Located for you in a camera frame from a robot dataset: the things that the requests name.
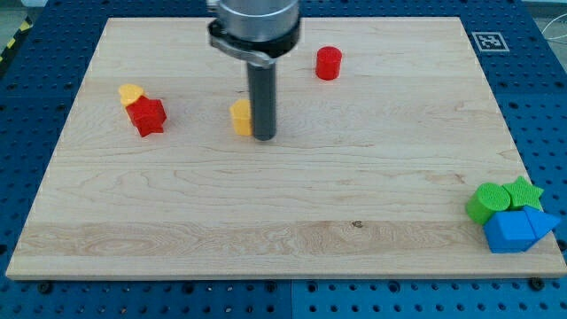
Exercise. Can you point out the green star block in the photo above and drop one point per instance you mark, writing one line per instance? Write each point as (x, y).
(523, 193)

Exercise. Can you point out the green cylinder block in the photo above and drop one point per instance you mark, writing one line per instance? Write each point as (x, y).
(488, 199)

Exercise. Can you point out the light wooden board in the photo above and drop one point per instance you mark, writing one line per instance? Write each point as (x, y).
(367, 177)

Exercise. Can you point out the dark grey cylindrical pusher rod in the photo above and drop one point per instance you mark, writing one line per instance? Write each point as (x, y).
(262, 95)

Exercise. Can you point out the blue triangle block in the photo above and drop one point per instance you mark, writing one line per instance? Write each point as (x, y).
(541, 223)

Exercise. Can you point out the yellow heart block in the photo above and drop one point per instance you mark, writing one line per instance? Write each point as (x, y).
(129, 93)

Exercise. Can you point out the yellow black hazard tape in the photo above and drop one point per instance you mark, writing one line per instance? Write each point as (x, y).
(16, 41)

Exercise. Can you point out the red cylinder block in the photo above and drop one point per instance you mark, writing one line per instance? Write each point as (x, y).
(328, 63)

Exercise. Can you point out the red star block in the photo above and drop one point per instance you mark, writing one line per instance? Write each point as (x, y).
(147, 115)

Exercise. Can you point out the blue cube block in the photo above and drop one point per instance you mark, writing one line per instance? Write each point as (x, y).
(509, 232)

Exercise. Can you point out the yellow hexagon block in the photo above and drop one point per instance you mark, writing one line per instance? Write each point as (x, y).
(241, 117)

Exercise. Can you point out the black white fiducial marker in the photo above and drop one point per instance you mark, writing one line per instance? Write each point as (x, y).
(490, 41)

